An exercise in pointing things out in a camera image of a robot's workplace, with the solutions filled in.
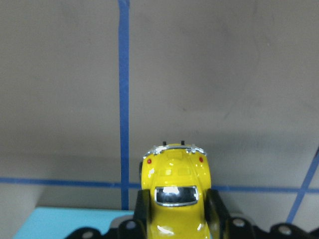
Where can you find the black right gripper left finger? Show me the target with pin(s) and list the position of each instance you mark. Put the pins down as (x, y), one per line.
(142, 210)

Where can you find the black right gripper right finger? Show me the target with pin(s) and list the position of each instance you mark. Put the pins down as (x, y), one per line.
(216, 214)

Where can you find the yellow toy beetle car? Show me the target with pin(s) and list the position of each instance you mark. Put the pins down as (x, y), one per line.
(177, 177)

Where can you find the brown paper table cover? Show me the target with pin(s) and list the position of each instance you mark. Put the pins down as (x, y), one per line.
(88, 86)

